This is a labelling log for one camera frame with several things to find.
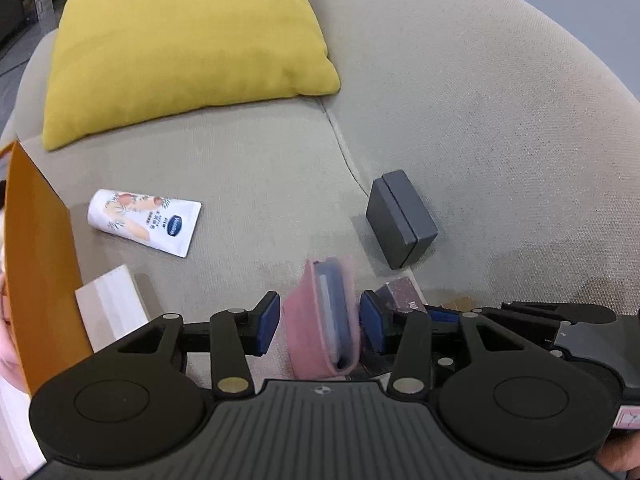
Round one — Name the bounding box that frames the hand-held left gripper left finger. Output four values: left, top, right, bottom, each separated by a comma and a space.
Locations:
107, 291, 281, 401

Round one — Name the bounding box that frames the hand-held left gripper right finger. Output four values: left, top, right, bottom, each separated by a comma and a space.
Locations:
359, 290, 545, 403

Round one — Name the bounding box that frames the dark photo booklet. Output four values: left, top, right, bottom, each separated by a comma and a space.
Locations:
375, 277, 429, 312

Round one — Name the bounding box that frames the pink card holder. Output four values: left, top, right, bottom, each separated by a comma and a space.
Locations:
282, 255, 363, 381

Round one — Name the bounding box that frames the black box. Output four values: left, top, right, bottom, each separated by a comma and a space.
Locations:
365, 170, 439, 271

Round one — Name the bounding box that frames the long white box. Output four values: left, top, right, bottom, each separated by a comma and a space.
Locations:
75, 264, 151, 356

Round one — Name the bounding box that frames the white lotion tube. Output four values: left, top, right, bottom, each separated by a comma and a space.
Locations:
87, 189, 202, 258

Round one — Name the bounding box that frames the orange cardboard box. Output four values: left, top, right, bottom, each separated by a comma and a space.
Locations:
0, 141, 96, 478

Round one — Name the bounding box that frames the person's right hand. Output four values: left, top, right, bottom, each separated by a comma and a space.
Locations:
596, 429, 640, 474

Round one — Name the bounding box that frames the beige fabric sofa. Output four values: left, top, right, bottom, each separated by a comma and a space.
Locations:
0, 0, 640, 461

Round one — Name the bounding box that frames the yellow pillow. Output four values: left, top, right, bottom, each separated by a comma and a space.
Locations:
42, 0, 342, 152

